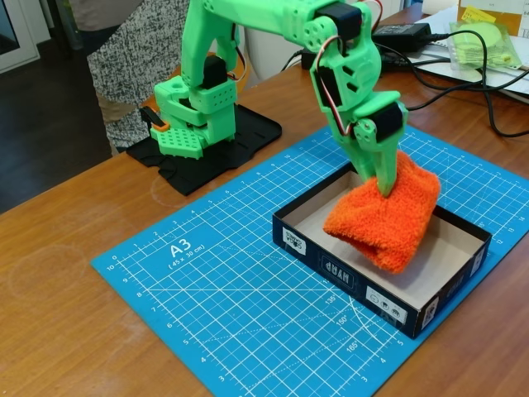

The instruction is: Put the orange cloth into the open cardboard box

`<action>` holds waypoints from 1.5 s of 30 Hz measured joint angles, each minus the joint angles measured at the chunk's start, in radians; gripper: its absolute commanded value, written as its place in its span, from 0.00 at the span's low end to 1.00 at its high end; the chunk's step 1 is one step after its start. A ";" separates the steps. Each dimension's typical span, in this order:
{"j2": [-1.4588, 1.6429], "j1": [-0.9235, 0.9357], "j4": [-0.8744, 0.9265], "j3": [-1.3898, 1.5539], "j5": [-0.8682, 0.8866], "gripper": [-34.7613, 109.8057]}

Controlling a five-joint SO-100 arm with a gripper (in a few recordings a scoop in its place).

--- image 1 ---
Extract orange fluffy sock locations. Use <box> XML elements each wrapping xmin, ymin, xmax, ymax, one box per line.
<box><xmin>322</xmin><ymin>149</ymin><xmax>441</xmax><ymax>275</ymax></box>

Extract black cardboard box tray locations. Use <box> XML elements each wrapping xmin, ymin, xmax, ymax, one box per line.
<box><xmin>271</xmin><ymin>160</ymin><xmax>493</xmax><ymax>341</ymax></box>

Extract white paper sheets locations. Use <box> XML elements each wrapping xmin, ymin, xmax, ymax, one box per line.
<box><xmin>411</xmin><ymin>12</ymin><xmax>529</xmax><ymax>105</ymax></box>

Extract black labelled power adapter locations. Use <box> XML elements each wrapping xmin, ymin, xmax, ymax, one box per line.
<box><xmin>371</xmin><ymin>22</ymin><xmax>432</xmax><ymax>53</ymax></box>

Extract plastic bag with green parts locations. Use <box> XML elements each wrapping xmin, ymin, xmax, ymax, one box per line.
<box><xmin>448</xmin><ymin>19</ymin><xmax>522</xmax><ymax>72</ymax></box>

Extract yellow sticky note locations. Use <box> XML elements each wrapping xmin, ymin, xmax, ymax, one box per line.
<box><xmin>461</xmin><ymin>4</ymin><xmax>498</xmax><ymax>25</ymax></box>

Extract blue cutting mat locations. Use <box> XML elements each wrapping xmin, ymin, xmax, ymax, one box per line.
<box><xmin>89</xmin><ymin>105</ymin><xmax>529</xmax><ymax>397</ymax></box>

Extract orange and black clamp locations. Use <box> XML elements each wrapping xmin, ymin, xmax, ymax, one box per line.
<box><xmin>139</xmin><ymin>106</ymin><xmax>171</xmax><ymax>134</ymax></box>

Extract person in speckled garment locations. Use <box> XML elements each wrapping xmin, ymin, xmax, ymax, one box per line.
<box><xmin>68</xmin><ymin>0</ymin><xmax>192</xmax><ymax>148</ymax></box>

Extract white framed glass door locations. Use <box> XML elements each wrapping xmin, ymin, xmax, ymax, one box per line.
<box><xmin>0</xmin><ymin>0</ymin><xmax>53</xmax><ymax>76</ymax></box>

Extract black power cable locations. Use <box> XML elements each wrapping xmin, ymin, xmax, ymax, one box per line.
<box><xmin>378</xmin><ymin>51</ymin><xmax>529</xmax><ymax>90</ymax></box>

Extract red white servo cable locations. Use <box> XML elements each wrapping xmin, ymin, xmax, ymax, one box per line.
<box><xmin>311</xmin><ymin>0</ymin><xmax>385</xmax><ymax>138</ymax></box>

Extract long looped black cable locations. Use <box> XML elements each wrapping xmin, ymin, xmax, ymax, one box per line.
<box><xmin>374</xmin><ymin>31</ymin><xmax>529</xmax><ymax>138</ymax></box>

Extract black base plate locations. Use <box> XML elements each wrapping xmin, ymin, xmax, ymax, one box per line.
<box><xmin>125</xmin><ymin>102</ymin><xmax>284</xmax><ymax>195</ymax></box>

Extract thin black cable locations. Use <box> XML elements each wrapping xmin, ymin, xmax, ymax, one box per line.
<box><xmin>280</xmin><ymin>48</ymin><xmax>307</xmax><ymax>73</ymax></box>

